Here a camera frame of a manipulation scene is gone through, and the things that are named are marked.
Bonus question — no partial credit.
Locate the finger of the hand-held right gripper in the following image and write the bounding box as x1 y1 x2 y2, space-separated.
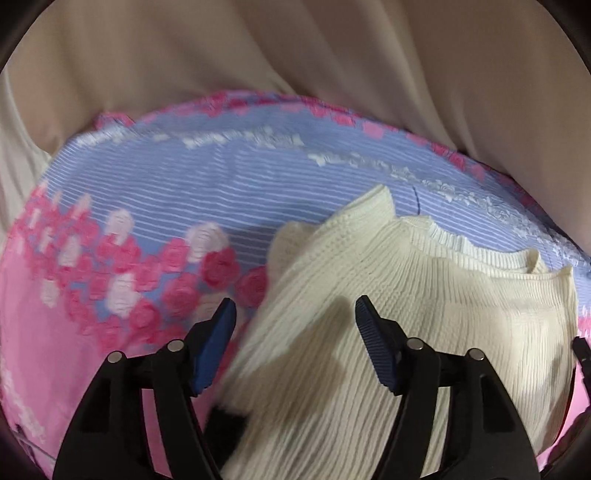
571 336 591 367

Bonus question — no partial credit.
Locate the beige backdrop cloth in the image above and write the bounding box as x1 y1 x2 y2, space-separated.
0 0 591 232

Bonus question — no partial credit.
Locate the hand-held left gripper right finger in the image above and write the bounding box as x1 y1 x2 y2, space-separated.
355 295 541 480

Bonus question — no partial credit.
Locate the pink and blue floral bedsheet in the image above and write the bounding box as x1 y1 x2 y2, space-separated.
0 90 591 480

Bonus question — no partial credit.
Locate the cream ribbed knit sweater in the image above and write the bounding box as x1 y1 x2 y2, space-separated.
203 185 580 480

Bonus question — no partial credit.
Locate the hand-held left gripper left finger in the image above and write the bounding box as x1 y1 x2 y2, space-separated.
53 298 238 480

